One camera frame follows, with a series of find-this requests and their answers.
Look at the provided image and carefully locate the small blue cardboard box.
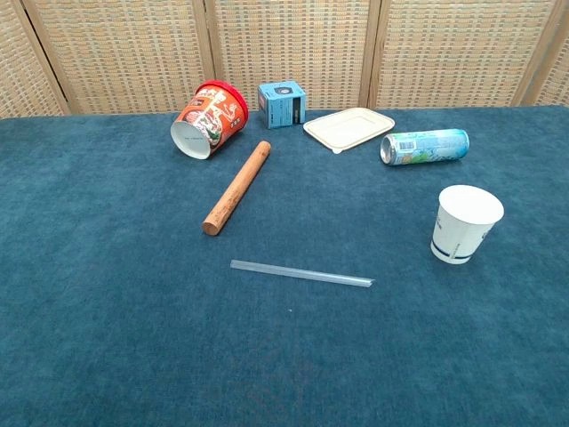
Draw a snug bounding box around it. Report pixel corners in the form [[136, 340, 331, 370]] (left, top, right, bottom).
[[257, 80, 307, 131]]

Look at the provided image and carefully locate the wooden rolling pin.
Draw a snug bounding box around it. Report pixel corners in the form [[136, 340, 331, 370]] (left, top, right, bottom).
[[202, 141, 272, 237]]

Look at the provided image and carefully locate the woven rattan folding screen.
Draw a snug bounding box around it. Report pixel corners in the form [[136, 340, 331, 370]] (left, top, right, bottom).
[[0, 0, 569, 119]]

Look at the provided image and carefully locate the red instant noodle cup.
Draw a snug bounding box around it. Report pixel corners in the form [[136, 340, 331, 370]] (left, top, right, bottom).
[[170, 79, 249, 161]]

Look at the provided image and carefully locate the transparent plastic straw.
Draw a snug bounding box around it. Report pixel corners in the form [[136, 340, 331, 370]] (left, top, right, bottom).
[[229, 259, 376, 288]]

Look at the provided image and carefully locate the beige food container lid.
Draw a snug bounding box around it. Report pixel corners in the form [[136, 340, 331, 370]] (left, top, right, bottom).
[[302, 107, 397, 155]]

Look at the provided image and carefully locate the white paper cup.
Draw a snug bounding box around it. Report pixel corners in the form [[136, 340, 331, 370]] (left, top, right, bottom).
[[429, 184, 505, 265]]

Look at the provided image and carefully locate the light blue beverage can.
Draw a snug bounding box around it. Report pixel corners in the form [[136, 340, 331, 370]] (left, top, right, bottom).
[[380, 128, 470, 167]]

